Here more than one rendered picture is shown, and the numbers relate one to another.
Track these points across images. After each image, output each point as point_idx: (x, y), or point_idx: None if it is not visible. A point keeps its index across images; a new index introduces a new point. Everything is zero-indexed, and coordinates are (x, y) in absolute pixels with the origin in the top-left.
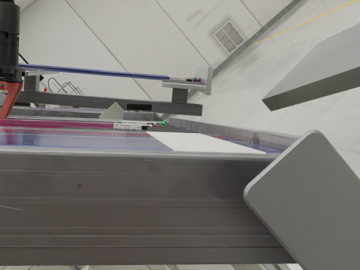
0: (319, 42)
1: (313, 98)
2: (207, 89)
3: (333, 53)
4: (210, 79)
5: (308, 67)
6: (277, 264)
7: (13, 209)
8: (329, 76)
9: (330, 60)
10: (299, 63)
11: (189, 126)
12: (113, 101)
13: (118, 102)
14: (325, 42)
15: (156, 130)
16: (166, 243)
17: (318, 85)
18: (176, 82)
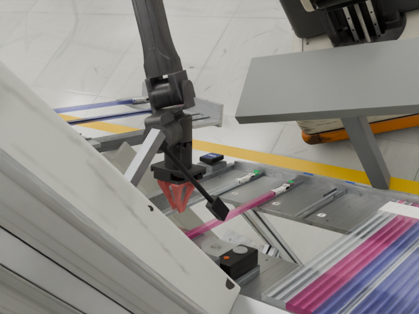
0: (252, 59)
1: (294, 120)
2: (219, 123)
3: (295, 82)
4: (221, 114)
5: (273, 91)
6: (277, 237)
7: None
8: (320, 111)
9: (300, 91)
10: (249, 81)
11: (318, 182)
12: (122, 141)
13: (125, 141)
14: (265, 63)
15: (334, 197)
16: None
17: (305, 114)
18: (192, 120)
